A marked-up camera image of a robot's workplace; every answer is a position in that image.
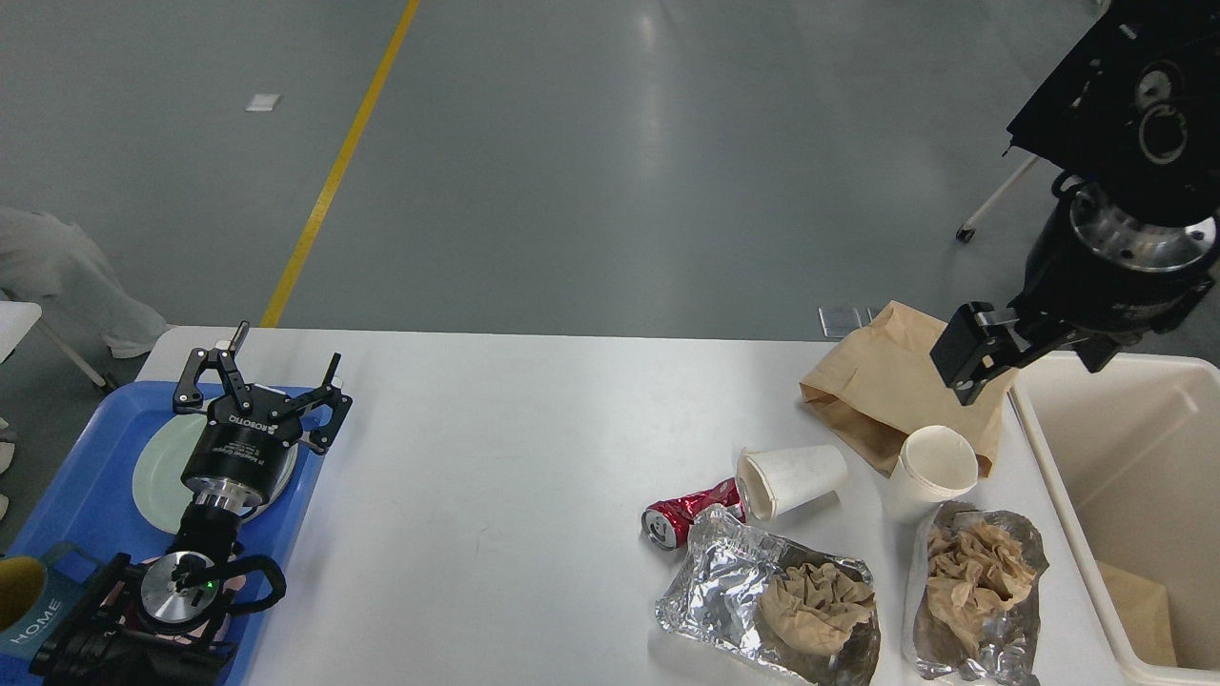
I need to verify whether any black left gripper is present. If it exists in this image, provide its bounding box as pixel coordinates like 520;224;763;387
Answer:
172;320;353;511

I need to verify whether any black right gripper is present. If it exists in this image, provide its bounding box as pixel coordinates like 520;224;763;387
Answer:
928;186;1218;406

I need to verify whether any green plate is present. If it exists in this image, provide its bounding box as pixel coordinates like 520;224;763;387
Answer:
132;413;300;535

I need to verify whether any pink mug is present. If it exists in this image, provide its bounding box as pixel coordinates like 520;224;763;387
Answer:
113;551;248;651

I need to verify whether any brown paper bag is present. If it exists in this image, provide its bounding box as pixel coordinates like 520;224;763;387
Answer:
1097;560;1179;666
799;301;1017;478

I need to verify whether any dark teal mug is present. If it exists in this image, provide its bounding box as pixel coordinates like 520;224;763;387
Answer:
1;541;106;662

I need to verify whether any foil wrapper with napkin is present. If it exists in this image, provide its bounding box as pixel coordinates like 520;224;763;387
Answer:
655;505;881;685

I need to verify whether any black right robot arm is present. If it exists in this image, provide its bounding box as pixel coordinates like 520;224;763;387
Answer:
928;1;1218;405

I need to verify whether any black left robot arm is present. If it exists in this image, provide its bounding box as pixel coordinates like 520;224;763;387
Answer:
2;322;353;685

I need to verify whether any foil bag under right arm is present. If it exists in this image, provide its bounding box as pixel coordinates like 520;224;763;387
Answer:
902;502;1049;685

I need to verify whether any pink plate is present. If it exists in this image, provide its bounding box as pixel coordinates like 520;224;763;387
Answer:
240;474;292;522

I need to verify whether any beige plastic bin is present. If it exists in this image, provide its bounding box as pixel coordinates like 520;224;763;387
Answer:
1013;353;1219;685

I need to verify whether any white paper cup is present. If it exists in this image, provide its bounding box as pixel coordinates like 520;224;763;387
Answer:
736;446;848;521
882;425;978;524

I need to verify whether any black jacket on chair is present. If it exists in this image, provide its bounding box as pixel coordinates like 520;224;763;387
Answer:
1007;1;1141;175

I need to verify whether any person in light trousers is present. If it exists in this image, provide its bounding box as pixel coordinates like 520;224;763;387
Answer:
1;208;173;359

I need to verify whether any crushed red soda can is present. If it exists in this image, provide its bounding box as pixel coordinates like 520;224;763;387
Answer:
641;477;748;551

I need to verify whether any white rolling chair frame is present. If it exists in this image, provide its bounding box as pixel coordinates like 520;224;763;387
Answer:
954;153;1097;244

